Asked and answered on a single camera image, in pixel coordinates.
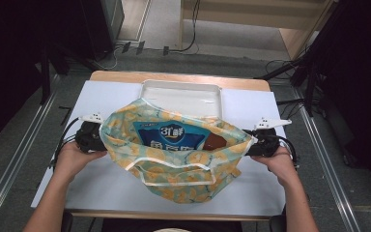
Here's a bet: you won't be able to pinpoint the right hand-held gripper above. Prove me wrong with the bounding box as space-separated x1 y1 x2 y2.
243 117 293 159

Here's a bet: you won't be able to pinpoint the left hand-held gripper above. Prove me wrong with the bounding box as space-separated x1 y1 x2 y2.
74 112 108 154

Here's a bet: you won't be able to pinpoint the brown biscuit box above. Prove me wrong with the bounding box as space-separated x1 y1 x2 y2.
202 132 229 152

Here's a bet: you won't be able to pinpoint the blue snack packet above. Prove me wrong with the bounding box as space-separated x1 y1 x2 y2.
132 120 211 152

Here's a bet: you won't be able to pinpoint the lemon print fabric bag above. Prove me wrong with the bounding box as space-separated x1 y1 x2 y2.
99 97 259 205

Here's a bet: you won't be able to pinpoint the white plastic tray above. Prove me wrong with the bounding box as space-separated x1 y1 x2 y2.
139 79 224 119

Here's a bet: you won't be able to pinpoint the person's right hand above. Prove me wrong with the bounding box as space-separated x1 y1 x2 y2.
250 146 299 189

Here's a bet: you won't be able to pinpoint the person's left hand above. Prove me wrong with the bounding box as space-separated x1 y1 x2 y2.
53 141 108 185

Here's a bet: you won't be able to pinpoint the white table sheet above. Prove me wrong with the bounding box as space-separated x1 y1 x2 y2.
30 80 287 218

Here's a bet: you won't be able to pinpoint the black metal stand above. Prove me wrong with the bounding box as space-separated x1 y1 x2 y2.
254 54 323 117

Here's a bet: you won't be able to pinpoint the black curtain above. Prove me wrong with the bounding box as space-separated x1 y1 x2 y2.
0 0 88 153
315 0 371 194

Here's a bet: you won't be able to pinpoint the dark cabinet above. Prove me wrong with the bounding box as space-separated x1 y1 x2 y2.
80 0 126 61

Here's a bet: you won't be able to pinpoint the wooden shelf unit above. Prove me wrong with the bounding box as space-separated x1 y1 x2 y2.
178 0 339 61

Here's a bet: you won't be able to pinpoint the right hand-held gripper black cable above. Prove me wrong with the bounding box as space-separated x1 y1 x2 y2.
276 134 300 170

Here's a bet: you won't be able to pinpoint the hand-held gripper black cable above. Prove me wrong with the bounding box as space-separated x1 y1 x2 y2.
49 117 80 168
276 134 300 170

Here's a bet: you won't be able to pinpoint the left hand-held gripper black cable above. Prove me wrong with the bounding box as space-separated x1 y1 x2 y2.
49 117 80 168

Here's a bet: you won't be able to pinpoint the metal floor rail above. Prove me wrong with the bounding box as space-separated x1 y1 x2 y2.
0 73 62 232
291 86 363 232

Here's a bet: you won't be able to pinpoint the white floor cable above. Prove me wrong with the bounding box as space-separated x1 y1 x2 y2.
100 44 124 72

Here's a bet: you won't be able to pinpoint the black floor cable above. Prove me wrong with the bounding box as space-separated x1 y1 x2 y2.
168 0 202 54

